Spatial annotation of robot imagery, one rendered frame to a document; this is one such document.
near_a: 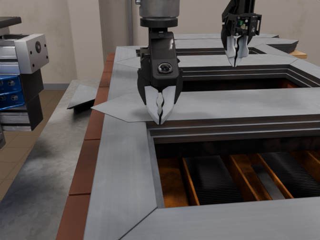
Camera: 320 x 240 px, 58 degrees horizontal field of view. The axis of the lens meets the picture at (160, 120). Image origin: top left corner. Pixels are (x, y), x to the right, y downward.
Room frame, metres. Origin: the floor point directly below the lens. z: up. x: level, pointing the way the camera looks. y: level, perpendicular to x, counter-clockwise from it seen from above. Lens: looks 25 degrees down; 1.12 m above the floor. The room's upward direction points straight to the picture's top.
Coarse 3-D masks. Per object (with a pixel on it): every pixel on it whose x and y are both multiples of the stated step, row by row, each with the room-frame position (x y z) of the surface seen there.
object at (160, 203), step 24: (216, 48) 1.37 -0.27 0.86; (192, 72) 1.01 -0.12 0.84; (216, 72) 1.02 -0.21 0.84; (240, 72) 1.03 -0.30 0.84; (264, 72) 1.04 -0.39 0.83; (288, 72) 1.04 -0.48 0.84; (192, 120) 0.56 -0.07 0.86; (216, 120) 0.57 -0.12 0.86; (240, 120) 0.57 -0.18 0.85; (264, 120) 0.58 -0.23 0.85; (288, 120) 0.59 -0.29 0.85; (312, 120) 0.59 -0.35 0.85
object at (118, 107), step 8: (120, 96) 0.71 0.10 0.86; (128, 96) 0.71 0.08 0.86; (104, 104) 0.65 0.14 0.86; (112, 104) 0.65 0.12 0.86; (120, 104) 0.65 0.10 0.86; (128, 104) 0.65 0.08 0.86; (104, 112) 0.60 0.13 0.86; (112, 112) 0.60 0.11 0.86; (120, 112) 0.60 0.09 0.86; (128, 112) 0.60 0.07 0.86; (128, 120) 0.56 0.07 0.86
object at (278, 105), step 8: (256, 96) 0.71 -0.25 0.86; (264, 96) 0.71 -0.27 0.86; (272, 96) 0.71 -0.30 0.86; (280, 96) 0.71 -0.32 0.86; (264, 104) 0.65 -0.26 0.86; (272, 104) 0.65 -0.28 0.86; (280, 104) 0.65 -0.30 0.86; (288, 104) 0.65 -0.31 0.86; (272, 112) 0.60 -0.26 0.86; (280, 112) 0.60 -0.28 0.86; (288, 112) 0.60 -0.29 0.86; (296, 112) 0.60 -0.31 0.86; (304, 112) 0.60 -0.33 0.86
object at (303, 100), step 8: (288, 88) 0.77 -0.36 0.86; (296, 88) 0.77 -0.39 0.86; (288, 96) 0.71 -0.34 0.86; (296, 96) 0.71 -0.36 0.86; (304, 96) 0.71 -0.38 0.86; (312, 96) 0.71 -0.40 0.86; (296, 104) 0.65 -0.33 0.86; (304, 104) 0.65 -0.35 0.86; (312, 104) 0.65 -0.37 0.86; (312, 112) 0.60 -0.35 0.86
